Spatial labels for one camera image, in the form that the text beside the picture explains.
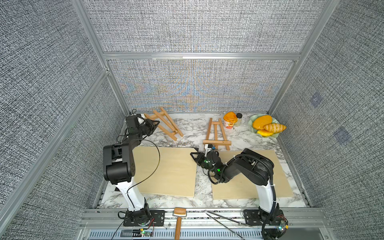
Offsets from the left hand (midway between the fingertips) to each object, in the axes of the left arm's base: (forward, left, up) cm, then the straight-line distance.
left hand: (162, 119), depth 94 cm
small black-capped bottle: (+8, -53, -7) cm, 54 cm away
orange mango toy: (+4, -68, -10) cm, 69 cm away
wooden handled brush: (-50, -10, -14) cm, 53 cm away
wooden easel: (0, -2, -3) cm, 4 cm away
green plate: (-1, -64, -14) cm, 65 cm away
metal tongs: (-49, -24, -16) cm, 57 cm away
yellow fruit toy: (-4, -69, -12) cm, 70 cm away
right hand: (-18, -17, -10) cm, 26 cm away
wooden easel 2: (-11, -34, -12) cm, 38 cm away
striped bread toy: (-4, -74, -7) cm, 74 cm away
